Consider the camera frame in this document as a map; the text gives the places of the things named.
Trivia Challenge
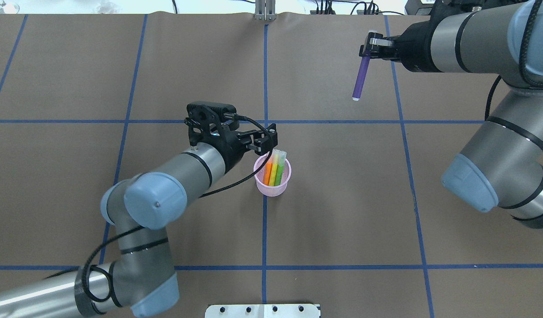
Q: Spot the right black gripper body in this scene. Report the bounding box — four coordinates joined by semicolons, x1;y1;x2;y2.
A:
393;20;438;72

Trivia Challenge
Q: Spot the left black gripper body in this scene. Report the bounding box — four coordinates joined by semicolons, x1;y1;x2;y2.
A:
185;102;252;173

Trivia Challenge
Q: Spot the purple highlighter pen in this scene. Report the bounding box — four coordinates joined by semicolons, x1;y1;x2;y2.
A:
351;30;378;102

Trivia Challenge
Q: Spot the yellow highlighter pen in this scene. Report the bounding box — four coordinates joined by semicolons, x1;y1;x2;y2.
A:
269;149;280;186

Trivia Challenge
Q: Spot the orange highlighter pen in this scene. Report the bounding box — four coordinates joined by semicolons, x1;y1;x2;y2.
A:
262;149;275;186

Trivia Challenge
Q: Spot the green highlighter pen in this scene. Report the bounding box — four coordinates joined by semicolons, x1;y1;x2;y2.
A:
274;151;287;186

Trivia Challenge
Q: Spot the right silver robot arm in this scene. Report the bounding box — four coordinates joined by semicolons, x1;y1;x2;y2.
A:
352;0;543;230

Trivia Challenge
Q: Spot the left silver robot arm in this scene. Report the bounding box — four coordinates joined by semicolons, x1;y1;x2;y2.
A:
0;101;278;318

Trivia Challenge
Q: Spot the pink mesh pen holder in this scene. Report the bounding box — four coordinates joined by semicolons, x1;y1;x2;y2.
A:
253;152;292;197

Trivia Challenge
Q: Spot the aluminium frame post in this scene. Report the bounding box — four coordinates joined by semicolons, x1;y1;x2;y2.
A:
253;0;277;22

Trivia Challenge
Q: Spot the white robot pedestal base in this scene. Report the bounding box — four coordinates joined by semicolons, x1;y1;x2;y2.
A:
204;303;322;318

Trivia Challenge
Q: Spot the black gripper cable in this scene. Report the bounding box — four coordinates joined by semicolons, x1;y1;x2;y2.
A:
81;115;274;303

